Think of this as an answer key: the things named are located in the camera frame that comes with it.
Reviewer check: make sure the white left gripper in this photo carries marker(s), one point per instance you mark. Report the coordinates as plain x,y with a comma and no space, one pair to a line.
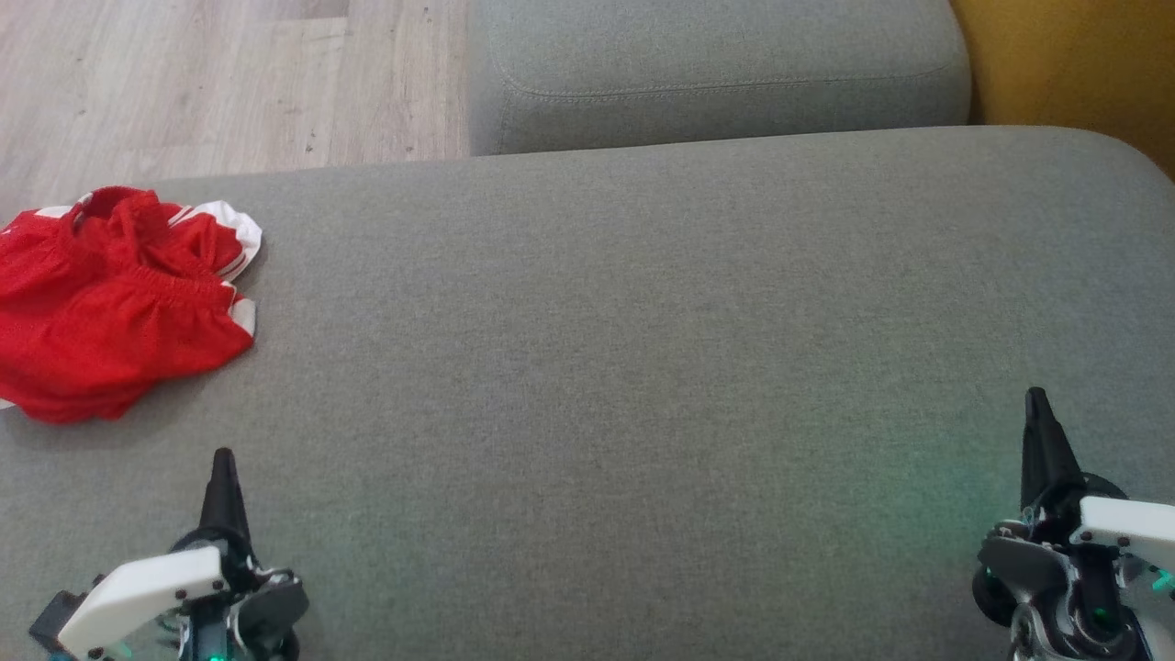
138,588

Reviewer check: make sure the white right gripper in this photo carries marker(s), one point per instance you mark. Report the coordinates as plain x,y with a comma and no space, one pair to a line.
1129,532

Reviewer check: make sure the red shorts with white stripes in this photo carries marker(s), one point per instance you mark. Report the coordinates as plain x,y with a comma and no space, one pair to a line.
101,358

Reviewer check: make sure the red white sports jersey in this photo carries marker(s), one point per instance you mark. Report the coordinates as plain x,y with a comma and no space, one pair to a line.
197,240

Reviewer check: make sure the grey fabric sofa seat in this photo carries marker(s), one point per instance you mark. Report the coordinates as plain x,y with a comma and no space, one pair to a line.
597,367

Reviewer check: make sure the grey sofa back cushion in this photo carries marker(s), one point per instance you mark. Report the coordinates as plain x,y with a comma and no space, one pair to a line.
716,64

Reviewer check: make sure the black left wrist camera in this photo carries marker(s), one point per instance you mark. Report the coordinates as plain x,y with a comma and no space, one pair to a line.
55,624

